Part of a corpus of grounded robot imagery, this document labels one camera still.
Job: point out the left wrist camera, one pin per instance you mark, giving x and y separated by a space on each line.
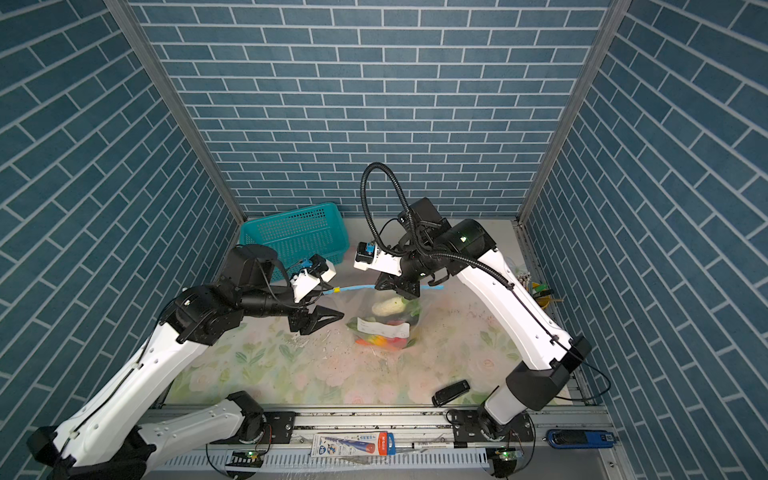
314 275

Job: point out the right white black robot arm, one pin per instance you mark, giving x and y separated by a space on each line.
467 252

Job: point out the black remote control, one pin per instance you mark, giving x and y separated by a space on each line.
450 393

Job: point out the red white blue package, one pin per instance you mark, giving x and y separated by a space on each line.
344 445

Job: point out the clear zip top bag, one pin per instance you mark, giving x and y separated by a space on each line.
394 333

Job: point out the aluminium mounting rail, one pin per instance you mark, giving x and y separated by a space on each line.
426 438

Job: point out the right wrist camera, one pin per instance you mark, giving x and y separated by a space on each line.
369 256

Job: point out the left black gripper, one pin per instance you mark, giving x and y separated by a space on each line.
302 321

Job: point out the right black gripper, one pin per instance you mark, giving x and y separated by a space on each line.
408 290

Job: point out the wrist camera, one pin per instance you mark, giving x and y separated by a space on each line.
369 256
314 275

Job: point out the teal plastic basket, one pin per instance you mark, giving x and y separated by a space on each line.
297 235

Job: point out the yellow pencil cup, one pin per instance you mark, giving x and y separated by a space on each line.
542 294

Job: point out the blue black handheld tool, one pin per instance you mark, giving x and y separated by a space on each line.
580 439

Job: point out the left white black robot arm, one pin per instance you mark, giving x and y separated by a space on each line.
105 440

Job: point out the white green toy radish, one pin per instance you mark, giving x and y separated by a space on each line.
390 307

